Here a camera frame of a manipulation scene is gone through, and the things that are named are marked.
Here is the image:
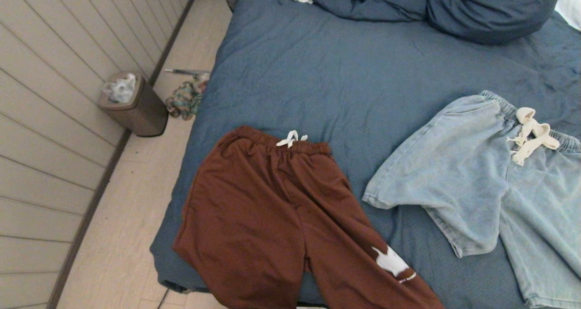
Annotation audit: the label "colourful crumpled cloth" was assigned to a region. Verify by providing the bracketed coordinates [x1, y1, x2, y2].
[165, 79, 209, 121]

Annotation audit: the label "rust brown garment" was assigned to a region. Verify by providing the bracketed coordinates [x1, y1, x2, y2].
[172, 126, 444, 309]

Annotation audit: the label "grey metal rod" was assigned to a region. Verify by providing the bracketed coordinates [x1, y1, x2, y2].
[164, 68, 210, 79]

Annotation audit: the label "bunched blue duvet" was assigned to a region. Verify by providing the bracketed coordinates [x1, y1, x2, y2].
[311, 0, 432, 21]

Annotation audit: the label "white plastic bin bag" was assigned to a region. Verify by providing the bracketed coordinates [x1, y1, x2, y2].
[102, 73, 137, 104]

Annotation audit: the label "blue pillow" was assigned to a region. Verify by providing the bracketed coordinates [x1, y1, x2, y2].
[426, 0, 566, 45]

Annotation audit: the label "brown trash bin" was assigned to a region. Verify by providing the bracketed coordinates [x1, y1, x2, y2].
[98, 72, 169, 137]

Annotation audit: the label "light blue denim shorts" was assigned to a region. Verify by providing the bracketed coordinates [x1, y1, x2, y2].
[362, 90, 581, 309]

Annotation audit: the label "blue bed sheet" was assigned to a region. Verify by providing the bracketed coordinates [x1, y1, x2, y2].
[150, 0, 581, 309]

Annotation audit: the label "white pillow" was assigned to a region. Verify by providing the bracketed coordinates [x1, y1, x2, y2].
[556, 0, 581, 31]

